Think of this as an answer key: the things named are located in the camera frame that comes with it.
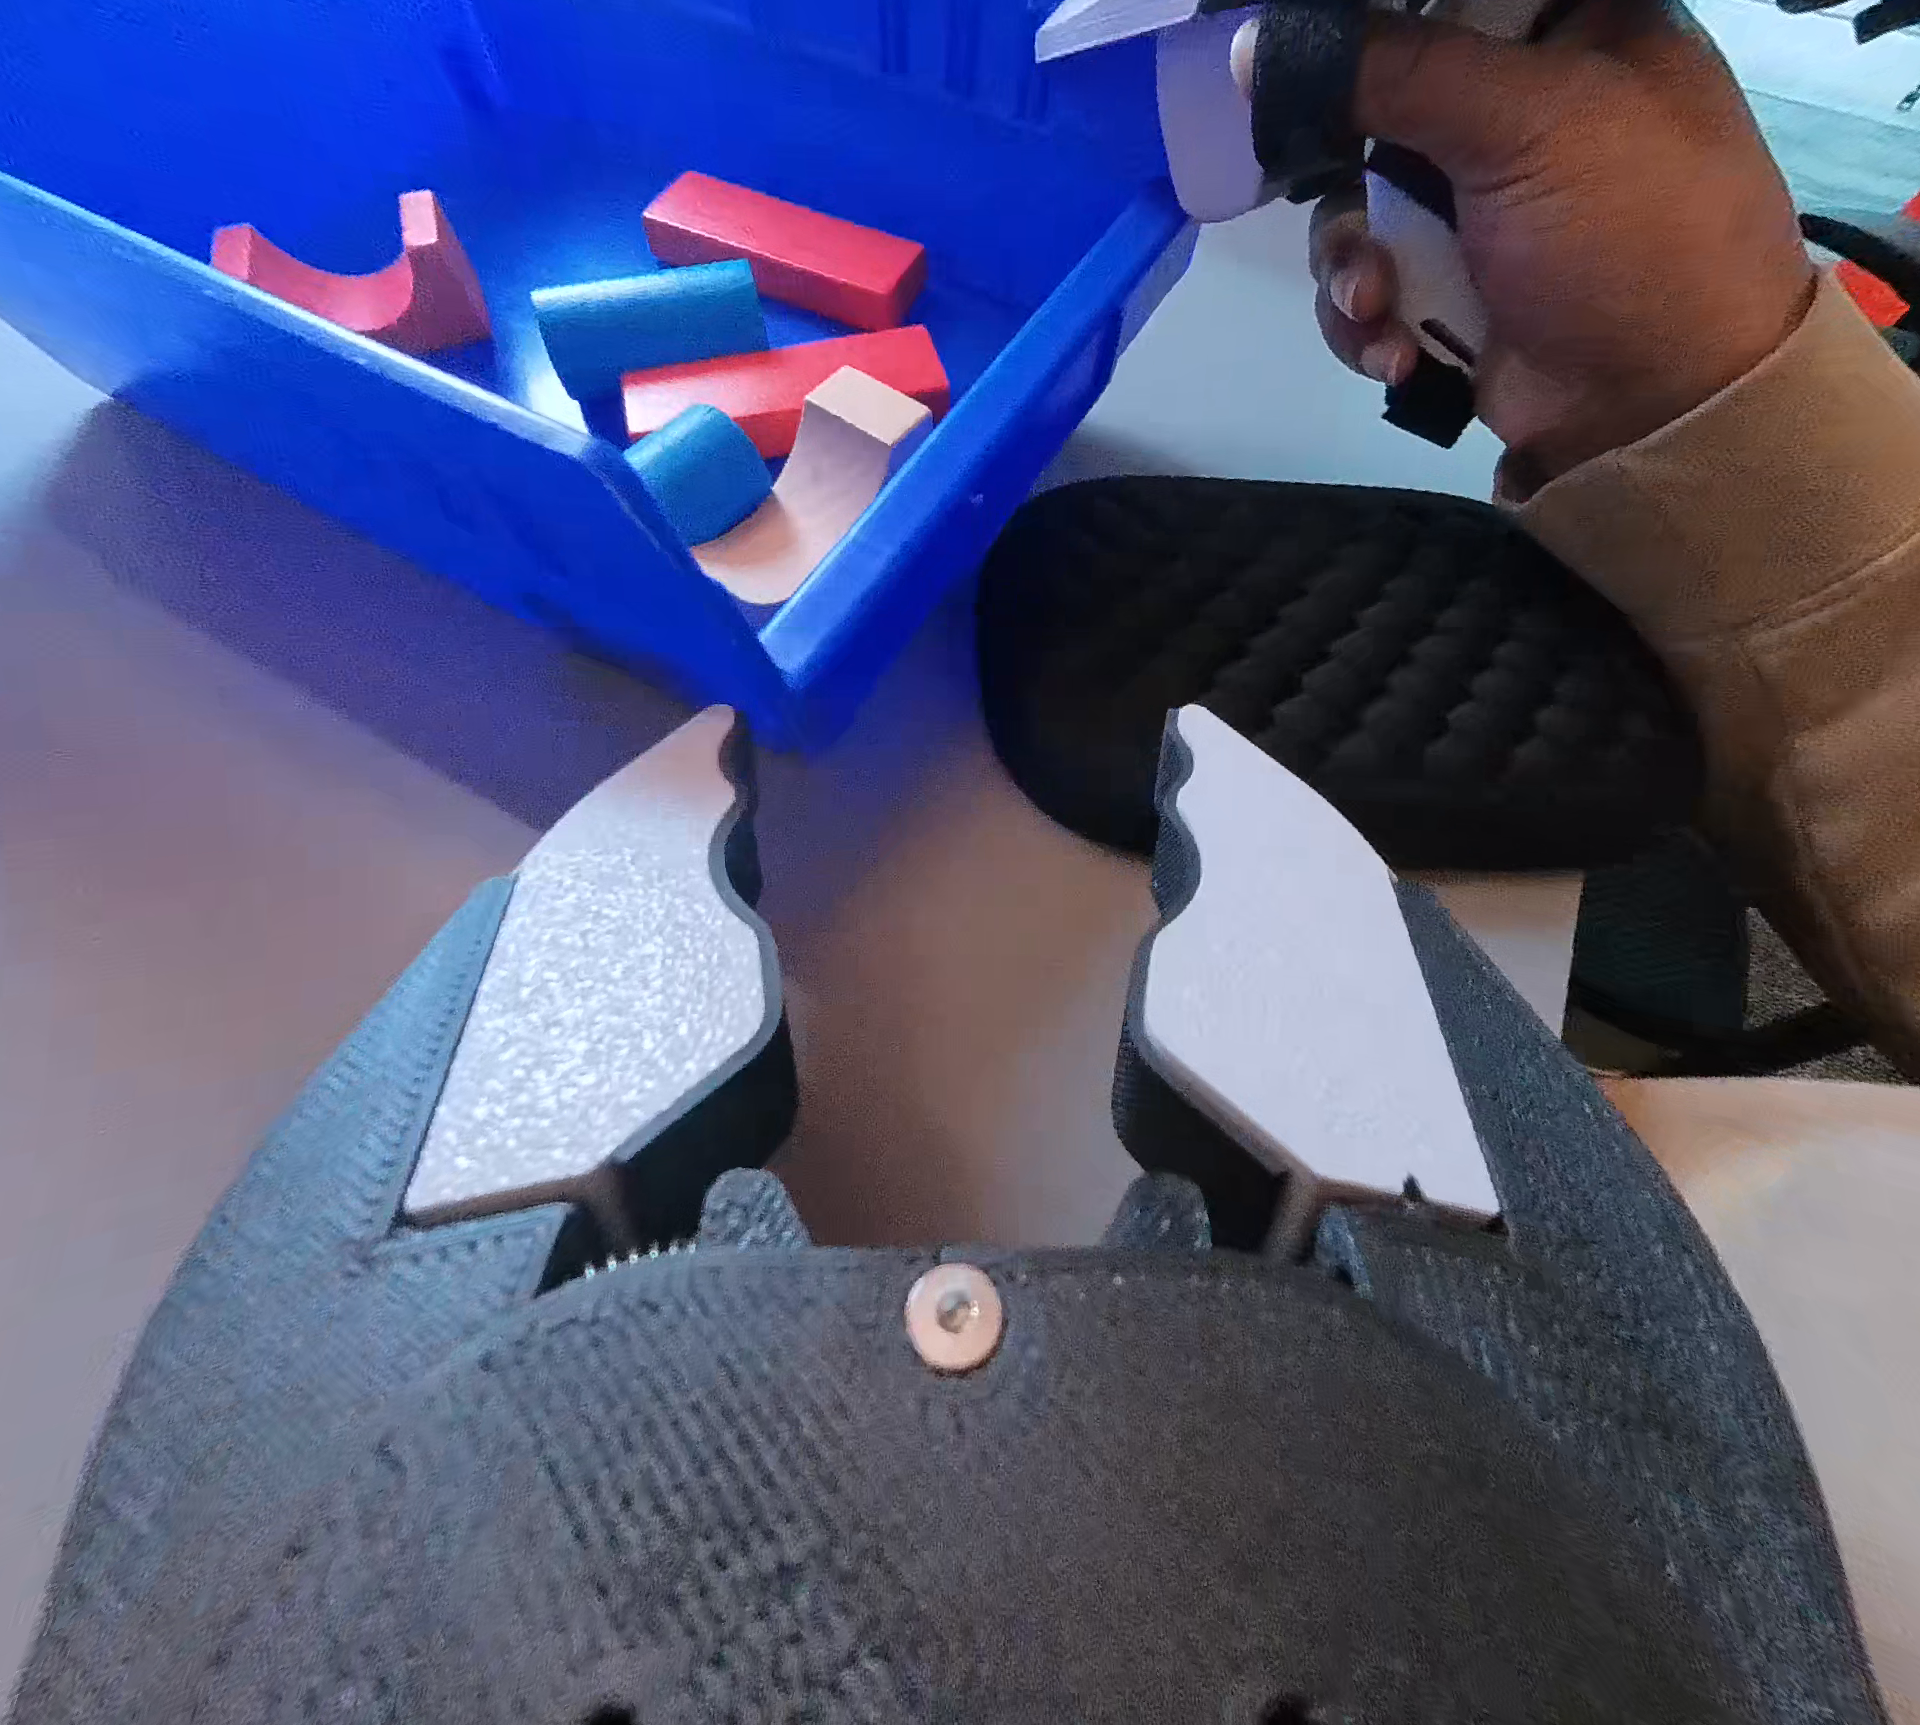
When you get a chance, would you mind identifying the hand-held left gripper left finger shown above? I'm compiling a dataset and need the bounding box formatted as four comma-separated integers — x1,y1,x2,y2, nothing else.
406,706,800,1253

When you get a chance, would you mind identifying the blue wooden cylinder block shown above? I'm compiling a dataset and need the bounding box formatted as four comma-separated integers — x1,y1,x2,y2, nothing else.
533,263,777,400

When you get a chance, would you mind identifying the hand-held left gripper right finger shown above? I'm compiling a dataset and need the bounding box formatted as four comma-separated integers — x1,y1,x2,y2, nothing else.
1116,706,1502,1265

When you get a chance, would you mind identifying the blue plastic bin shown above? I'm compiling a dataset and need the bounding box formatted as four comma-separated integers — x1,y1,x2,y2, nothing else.
0,0,1233,753

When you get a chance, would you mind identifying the pale wooden arch block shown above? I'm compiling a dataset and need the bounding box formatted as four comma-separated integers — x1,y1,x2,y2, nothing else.
706,367,937,610

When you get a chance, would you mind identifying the black wrist rest pad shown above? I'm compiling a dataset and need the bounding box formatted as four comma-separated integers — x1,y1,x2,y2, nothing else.
977,473,1706,881

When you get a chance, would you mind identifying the teal wooden cylinder block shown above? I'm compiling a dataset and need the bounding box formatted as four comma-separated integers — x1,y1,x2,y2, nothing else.
622,407,780,549

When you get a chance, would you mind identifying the red wooden arch block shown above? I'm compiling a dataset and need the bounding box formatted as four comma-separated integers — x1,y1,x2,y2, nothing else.
211,190,495,359

